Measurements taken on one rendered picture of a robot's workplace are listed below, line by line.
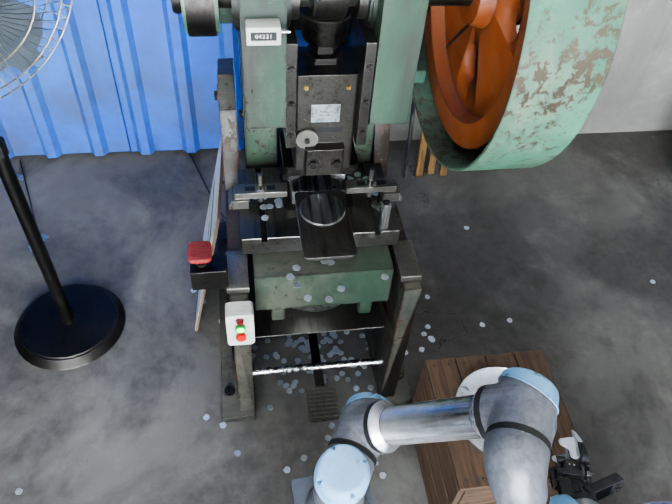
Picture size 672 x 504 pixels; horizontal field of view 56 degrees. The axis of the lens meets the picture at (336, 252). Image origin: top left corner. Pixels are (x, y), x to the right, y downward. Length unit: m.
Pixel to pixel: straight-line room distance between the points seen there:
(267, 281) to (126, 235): 1.17
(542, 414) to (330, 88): 0.85
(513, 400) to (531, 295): 1.52
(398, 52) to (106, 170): 1.96
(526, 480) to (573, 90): 0.71
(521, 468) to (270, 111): 0.92
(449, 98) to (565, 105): 0.49
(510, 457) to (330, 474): 0.42
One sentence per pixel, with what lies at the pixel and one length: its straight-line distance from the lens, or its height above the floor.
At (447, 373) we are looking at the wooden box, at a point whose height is 0.35.
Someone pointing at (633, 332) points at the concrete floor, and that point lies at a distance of 2.76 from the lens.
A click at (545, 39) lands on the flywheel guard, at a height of 1.43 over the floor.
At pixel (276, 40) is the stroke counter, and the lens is 1.36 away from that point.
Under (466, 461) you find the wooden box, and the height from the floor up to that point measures 0.35.
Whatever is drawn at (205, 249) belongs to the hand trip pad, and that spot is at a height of 0.76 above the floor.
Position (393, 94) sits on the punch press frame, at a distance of 1.52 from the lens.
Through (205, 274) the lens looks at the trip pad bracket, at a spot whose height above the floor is 0.70.
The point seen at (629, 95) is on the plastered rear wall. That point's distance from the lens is 3.63.
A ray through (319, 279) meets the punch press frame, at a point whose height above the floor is 0.62.
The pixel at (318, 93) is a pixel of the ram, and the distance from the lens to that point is 1.54.
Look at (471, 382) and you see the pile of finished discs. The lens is 1.95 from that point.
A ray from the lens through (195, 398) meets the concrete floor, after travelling 2.28.
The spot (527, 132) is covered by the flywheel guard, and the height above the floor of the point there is 1.23.
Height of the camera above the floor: 1.97
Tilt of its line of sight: 47 degrees down
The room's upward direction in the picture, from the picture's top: 5 degrees clockwise
